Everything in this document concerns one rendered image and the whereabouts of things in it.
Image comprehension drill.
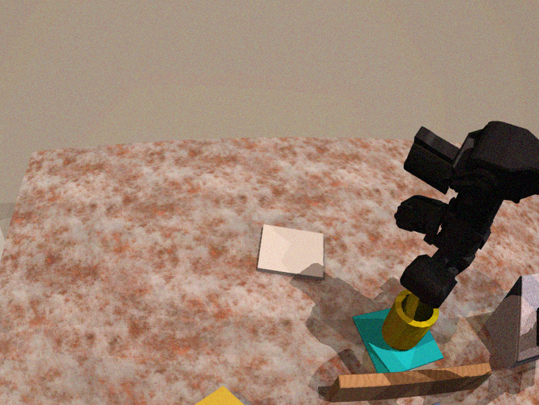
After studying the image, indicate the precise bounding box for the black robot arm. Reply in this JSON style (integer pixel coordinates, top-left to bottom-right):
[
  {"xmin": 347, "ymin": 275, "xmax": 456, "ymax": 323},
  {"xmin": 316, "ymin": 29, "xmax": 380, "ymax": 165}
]
[{"xmin": 394, "ymin": 121, "xmax": 539, "ymax": 245}]

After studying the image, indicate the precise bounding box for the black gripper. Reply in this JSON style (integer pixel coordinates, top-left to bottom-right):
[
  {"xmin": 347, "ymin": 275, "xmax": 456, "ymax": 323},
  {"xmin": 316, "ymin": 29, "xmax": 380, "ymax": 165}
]
[{"xmin": 400, "ymin": 201, "xmax": 493, "ymax": 309}]

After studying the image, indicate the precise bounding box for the yellow block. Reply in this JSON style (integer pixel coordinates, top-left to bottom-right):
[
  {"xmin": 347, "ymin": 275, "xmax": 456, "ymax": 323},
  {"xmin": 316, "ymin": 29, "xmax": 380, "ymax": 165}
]
[{"xmin": 195, "ymin": 386, "xmax": 244, "ymax": 405}]

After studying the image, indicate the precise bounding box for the brown wooden bar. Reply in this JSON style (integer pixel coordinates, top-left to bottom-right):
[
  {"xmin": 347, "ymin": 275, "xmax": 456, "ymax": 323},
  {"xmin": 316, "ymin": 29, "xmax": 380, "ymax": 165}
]
[{"xmin": 329, "ymin": 363, "xmax": 492, "ymax": 402}]

